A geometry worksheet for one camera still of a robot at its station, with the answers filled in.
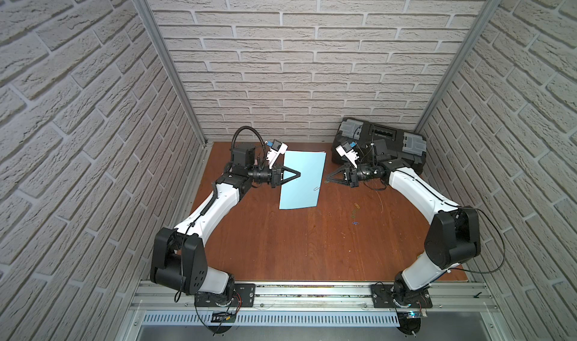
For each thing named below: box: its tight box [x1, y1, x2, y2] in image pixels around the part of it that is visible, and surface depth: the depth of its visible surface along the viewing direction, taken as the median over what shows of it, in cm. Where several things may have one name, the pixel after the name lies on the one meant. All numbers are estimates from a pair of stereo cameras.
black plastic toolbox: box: [331, 117, 427, 176], surface depth 95 cm
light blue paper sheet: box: [278, 150, 327, 210], surface depth 74 cm
